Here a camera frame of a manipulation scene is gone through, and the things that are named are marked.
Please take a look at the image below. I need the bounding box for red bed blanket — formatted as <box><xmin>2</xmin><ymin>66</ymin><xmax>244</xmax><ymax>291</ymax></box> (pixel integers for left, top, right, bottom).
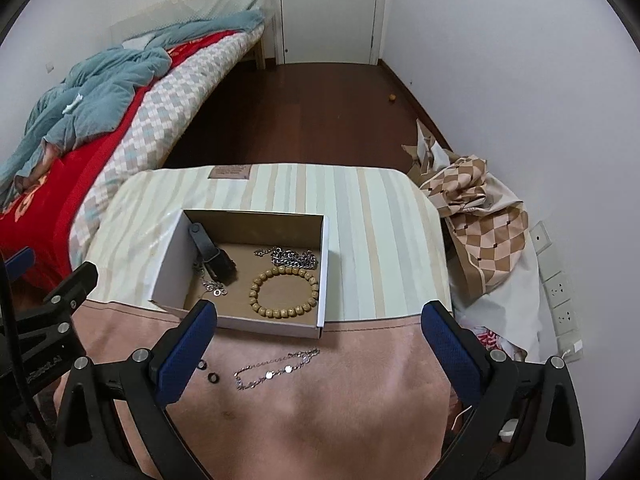
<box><xmin>0</xmin><ymin>29</ymin><xmax>237</xmax><ymax>291</ymax></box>

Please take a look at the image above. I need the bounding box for silver chain necklace pile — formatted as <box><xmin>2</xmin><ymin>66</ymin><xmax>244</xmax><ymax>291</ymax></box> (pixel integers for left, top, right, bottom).
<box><xmin>252</xmin><ymin>245</ymin><xmax>320</xmax><ymax>271</ymax></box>

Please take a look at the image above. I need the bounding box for checkered bed sheet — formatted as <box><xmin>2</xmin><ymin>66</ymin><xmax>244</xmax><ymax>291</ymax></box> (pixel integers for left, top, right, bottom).
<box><xmin>61</xmin><ymin>25</ymin><xmax>265</xmax><ymax>269</ymax></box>

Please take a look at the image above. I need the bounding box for silver chain bracelet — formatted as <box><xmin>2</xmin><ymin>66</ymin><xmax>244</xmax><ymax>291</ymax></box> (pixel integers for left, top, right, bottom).
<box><xmin>232</xmin><ymin>346</ymin><xmax>321</xmax><ymax>392</ymax></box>

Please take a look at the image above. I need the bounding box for checkered beige cloth pile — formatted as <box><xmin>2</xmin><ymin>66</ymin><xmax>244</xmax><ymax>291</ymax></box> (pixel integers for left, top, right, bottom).
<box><xmin>404</xmin><ymin>122</ymin><xmax>541</xmax><ymax>362</ymax></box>

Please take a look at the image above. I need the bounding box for small silver chain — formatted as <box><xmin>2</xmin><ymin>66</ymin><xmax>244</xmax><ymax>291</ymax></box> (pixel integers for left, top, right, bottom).
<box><xmin>198</xmin><ymin>263</ymin><xmax>229</xmax><ymax>298</ymax></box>

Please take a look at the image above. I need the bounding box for white door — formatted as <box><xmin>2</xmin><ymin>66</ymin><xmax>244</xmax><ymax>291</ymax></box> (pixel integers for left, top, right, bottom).
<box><xmin>276</xmin><ymin>0</ymin><xmax>385</xmax><ymax>65</ymax></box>

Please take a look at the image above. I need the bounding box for teal blue quilt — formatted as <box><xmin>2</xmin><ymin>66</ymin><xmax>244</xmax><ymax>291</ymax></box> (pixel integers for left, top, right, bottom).
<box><xmin>1</xmin><ymin>9</ymin><xmax>264</xmax><ymax>205</ymax></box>

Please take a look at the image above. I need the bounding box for white power strip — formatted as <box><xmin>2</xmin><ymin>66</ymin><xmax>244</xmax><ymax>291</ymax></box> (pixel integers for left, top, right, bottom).
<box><xmin>530</xmin><ymin>221</ymin><xmax>584</xmax><ymax>362</ymax></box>

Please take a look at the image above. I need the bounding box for wooden bead bracelet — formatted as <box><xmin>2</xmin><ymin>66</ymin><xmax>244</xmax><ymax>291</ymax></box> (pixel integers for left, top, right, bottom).
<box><xmin>248</xmin><ymin>265</ymin><xmax>320</xmax><ymax>320</ymax></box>

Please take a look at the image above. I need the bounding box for white cardboard box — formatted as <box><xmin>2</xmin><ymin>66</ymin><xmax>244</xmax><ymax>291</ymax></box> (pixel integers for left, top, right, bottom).
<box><xmin>149</xmin><ymin>209</ymin><xmax>329</xmax><ymax>339</ymax></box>

